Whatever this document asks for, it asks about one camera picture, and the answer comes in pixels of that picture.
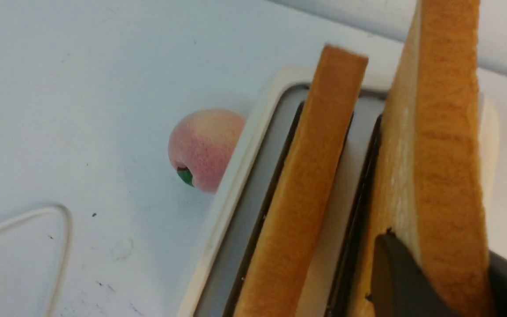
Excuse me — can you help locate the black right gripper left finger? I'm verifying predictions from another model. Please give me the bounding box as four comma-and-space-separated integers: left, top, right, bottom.
370, 233, 458, 317

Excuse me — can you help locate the toasted bread slice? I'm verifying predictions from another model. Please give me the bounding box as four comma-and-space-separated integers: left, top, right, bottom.
234, 45, 369, 317
348, 0, 495, 317

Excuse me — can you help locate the white two-slot toaster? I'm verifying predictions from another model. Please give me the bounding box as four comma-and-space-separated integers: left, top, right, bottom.
177, 65, 500, 317

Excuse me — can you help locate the pink peach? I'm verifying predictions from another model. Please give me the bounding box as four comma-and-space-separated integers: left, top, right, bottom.
168, 108, 245, 193

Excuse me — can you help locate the white toaster power cord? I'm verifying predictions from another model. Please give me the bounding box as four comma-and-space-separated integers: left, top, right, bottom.
0, 204, 73, 317

